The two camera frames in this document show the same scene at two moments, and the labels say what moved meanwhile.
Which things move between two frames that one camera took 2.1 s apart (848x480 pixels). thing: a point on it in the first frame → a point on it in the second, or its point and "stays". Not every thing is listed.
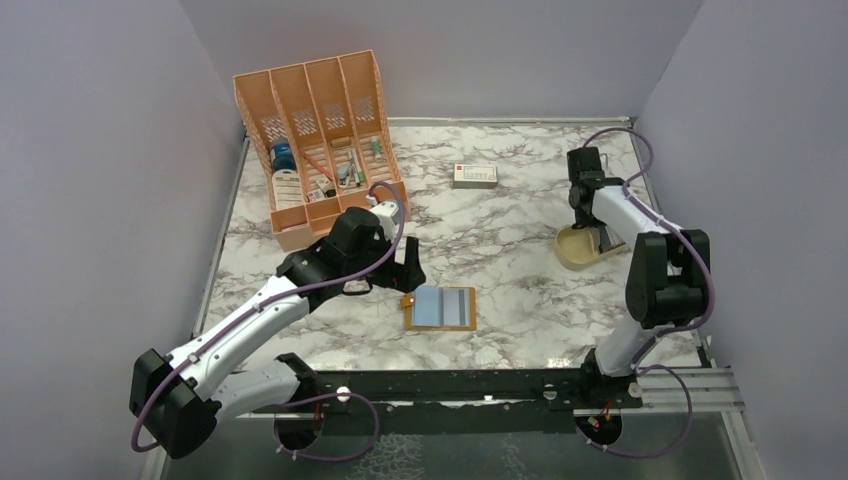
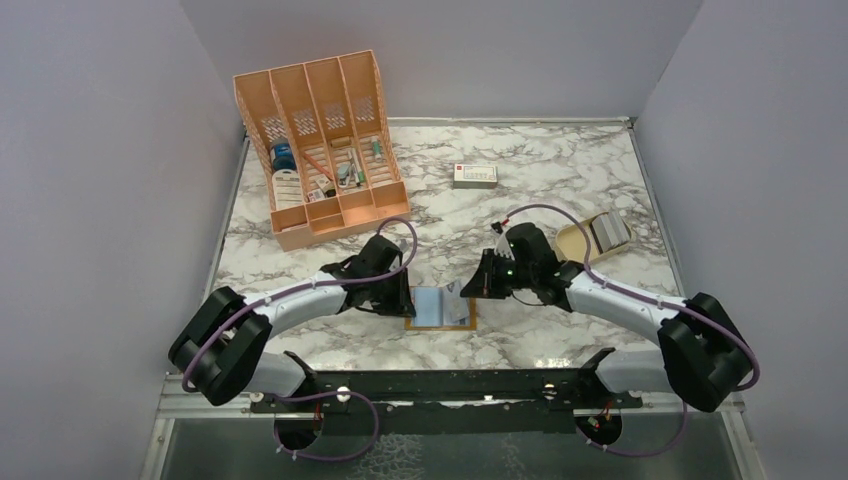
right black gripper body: x=582 y=218 → x=501 y=273
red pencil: x=318 y=167 stays
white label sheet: x=288 y=190 stays
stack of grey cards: x=608 y=240 stays
